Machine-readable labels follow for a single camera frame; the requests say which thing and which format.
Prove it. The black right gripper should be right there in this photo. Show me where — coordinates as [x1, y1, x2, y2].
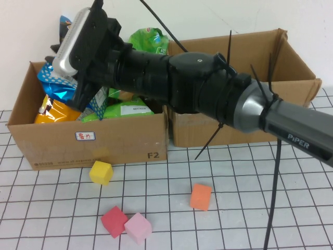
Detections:
[44, 0, 124, 113]

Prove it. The blue shrimp chips bag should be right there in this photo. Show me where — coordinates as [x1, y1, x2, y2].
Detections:
[37, 15, 110, 121]

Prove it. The green Lay's chips bag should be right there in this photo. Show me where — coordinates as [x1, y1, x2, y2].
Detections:
[108, 27, 169, 102]

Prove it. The red foam cube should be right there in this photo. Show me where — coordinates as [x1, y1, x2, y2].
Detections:
[100, 205, 129, 239]

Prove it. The pink foam cube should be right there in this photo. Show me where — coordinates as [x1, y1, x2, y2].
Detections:
[124, 212, 153, 245]

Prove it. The small green snack bag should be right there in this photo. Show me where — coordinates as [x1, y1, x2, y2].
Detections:
[81, 97, 155, 123]

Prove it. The yellow chips bag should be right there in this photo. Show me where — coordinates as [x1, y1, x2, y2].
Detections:
[33, 95, 83, 124]

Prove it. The white label with red writing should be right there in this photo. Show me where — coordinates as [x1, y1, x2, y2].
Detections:
[75, 131, 96, 141]

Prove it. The cardboard box with F2 print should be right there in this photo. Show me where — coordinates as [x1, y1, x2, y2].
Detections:
[6, 61, 169, 171]

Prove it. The yellow foam cube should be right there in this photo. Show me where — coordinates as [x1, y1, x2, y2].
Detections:
[88, 160, 114, 186]

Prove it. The black zip tie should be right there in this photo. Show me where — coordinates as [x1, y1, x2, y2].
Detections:
[260, 53, 284, 131]
[250, 64, 276, 99]
[225, 30, 236, 76]
[194, 121, 225, 161]

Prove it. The orange foam cube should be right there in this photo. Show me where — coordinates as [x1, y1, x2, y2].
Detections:
[189, 183, 213, 211]

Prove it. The taped cardboard box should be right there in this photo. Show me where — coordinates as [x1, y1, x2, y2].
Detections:
[166, 28, 323, 148]

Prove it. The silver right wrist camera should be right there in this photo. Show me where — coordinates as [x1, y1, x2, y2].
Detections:
[52, 7, 91, 77]

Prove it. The black right camera cable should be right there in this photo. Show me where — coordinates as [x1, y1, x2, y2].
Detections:
[139, 0, 283, 250]

